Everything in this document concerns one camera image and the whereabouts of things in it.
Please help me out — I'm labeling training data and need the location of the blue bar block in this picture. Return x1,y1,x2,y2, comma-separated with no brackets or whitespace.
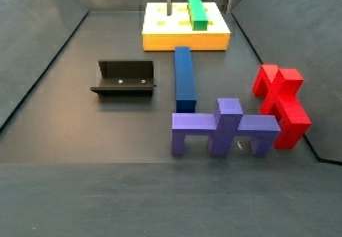
174,47,197,113

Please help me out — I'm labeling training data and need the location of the black angle bracket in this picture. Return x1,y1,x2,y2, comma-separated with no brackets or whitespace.
91,60,155,94

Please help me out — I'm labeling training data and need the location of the purple interlocking block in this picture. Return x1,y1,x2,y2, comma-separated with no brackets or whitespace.
171,98,281,156

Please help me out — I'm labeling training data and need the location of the yellow slotted board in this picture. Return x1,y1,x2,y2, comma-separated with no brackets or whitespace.
142,2,231,51

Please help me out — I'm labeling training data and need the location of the red interlocking block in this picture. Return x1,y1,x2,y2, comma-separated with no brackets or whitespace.
253,64,313,149

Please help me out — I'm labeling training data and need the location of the green bar block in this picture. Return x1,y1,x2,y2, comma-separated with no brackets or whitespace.
187,0,209,31

